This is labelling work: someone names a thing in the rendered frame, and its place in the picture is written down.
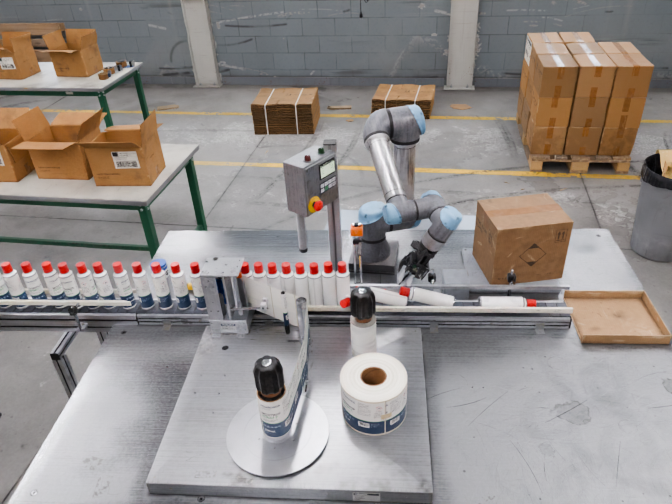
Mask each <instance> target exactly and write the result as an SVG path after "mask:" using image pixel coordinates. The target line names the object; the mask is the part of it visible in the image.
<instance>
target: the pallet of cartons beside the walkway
mask: <svg viewBox="0 0 672 504"><path fill-rule="evenodd" d="M653 69H654V65H653V64H651V63H650V62H649V61H648V60H647V59H646V58H645V57H644V56H643V55H642V54H641V53H640V52H639V51H638V50H637V49H636V48H635V46H634V45H633V44H632V43H631V42H598V44H597V43H596V42H595V40H594V38H593V37H592V36H591V34H590V33H589V32H559V35H558V34H557V32H550V33H545V32H542V33H527V40H526V48H525V56H524V60H523V66H522V74H521V81H520V90H519V98H518V105H517V114H516V122H517V126H518V130H519V134H520V137H521V141H522V144H523V148H524V151H525V155H526V157H527V160H528V164H529V169H530V172H542V166H543V162H566V165H567V167H568V170H569V172H570V173H587V172H588V171H587V170H588V166H589V162H599V163H611V165H612V167H613V169H614V171H615V173H616V174H628V171H629V167H630V160H631V157H630V154H631V151H632V149H633V146H634V143H635V139H636V135H637V132H638V128H639V126H640V122H641V118H642V114H643V110H644V106H645V102H646V98H645V97H647V93H648V89H649V85H650V81H651V77H652V73H653Z"/></svg>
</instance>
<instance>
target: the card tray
mask: <svg viewBox="0 0 672 504"><path fill-rule="evenodd" d="M563 299H564V301H565V302H566V305H567V307H572V308H573V312H572V313H570V315H571V318H572V321H573V323H574V326H575V328H576V331H577V333H578V336H579V338H580V341H581V343H603V344H669V343H670V341H671V338H672V335H671V333H670V331H669V330H668V328H667V326H666V325H665V323H664V322H663V320H662V318H661V317H660V315H659V313H658V312H657V310H656V308H655V307H654V305H653V303H652V302H651V300H650V298H649V297H648V295H647V293H646V292H645V290H565V292H564V296H563Z"/></svg>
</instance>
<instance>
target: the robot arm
mask: <svg viewBox="0 0 672 504"><path fill-rule="evenodd" d="M425 131H426V124H425V119H424V115H423V112H422V110H421V109H420V107H419V106H417V105H406V106H400V107H393V108H386V109H379V110H377V111H375V112H374V113H372V114H371V115H370V116H369V118H368V119H367V121H366V123H365V126H364V129H363V141H364V144H365V147H366V148H367V149H368V150H369V151H370V154H371V157H372V160H373V163H374V166H375V170H376V173H377V176H378V179H379V182H380V185H381V188H382V191H383V195H384V198H385V201H386V204H384V203H383V202H380V201H379V202H377V201H372V202H368V203H366V204H364V205H362V206H361V208H360V209H359V212H358V223H360V224H363V236H361V238H362V261H364V262H369V263H376V262H381V261H384V260H386V259H387V258H388V257H389V256H390V246H389V243H388V241H387V238H386V233H387V232H392V231H398V230H404V229H411V228H414V227H417V226H419V224H420V223H421V220H423V219H429V220H430V221H431V223H432V225H431V226H430V227H429V229H428V230H427V231H426V233H425V234H424V235H423V237H422V239H421V241H417V240H416V241H415V240H413V241H412V243H411V245H410V246H412V247H413V249H415V250H416V251H414V250H413V251H411V252H409V254H407V256H406V255H405V256H404V257H403V258H402V259H401V261H400V263H399V268H398V274H397V284H398V285H399V286H401V285H404V284H407V286H408V287H409V286H410V285H411V284H412V281H413V278H414V277H415V278H417V279H420V278H421V280H423V278H424V277H425V276H426V274H427V273H428V272H429V271H430V268H429V260H430V259H431V258H432V259H433V258H434V257H435V255H436V254H437V252H438V251H439V250H440V249H441V248H442V246H443V245H445V243H446V241H447V240H448V239H449V237H450V236H451V235H452V233H453V232H454V231H455V230H456V229H457V228H458V226H459V224H460V222H461V221H462V215H461V213H460V212H459V211H458V210H457V209H456V208H454V207H452V206H447V205H446V204H445V202H444V199H443V198H442V197H441V195H440V194H439V193H438V192H437V191H434V190H429V191H427V192H426V193H423V194H422V196H421V198H419V199H417V198H416V197H415V196H414V182H415V150H416V144H417V143H418V142H419V141H420V135H423V134H424V133H425ZM389 142H391V143H392V144H393V145H394V158H393V155H392V152H391V149H390V146H389ZM426 271H427V273H426V274H425V275H424V273H425V272H426ZM407 272H409V273H408V274H407V275H405V277H404V274H405V273H407ZM423 275H424V276H423ZM403 277H404V278H403Z"/></svg>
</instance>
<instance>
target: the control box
mask: <svg viewBox="0 0 672 504"><path fill-rule="evenodd" d="M319 147H320V146H317V145H314V146H312V147H310V148H308V149H306V150H304V151H302V152H300V153H299V154H297V155H295V156H293V157H291V158H289V159H287V160H285V161H283V170H284V179H285V188H286V197H287V206H288V210H289V211H291V212H294V213H297V214H299V215H302V216H304V217H309V216H311V215H312V214H314V213H315V212H317V211H315V210H314V208H313V206H312V205H313V202H315V201H318V200H320V201H322V202H323V207H325V206H326V205H328V204H329V203H331V202H333V201H334V200H336V199H337V198H338V190H337V171H336V153H334V152H333V151H331V150H328V151H324V152H325V154H324V155H318V154H317V152H318V148H319ZM306 154H309V155H310V156H311V159H312V161H311V162H309V163H305V162H304V156H305V155H306ZM333 157H335V172H334V173H332V174H330V175H329V176H327V177H325V178H324V179H322V180H320V176H319V165H320V164H322V163H324V162H326V161H327V160H329V159H331V158H333ZM335 175H336V185H335V186H334V187H332V188H331V189H329V190H327V191H326V192H324V193H322V194H321V195H320V185H319V184H321V183H323V182H324V181H326V180H328V179H330V178H331V177H333V176H335Z"/></svg>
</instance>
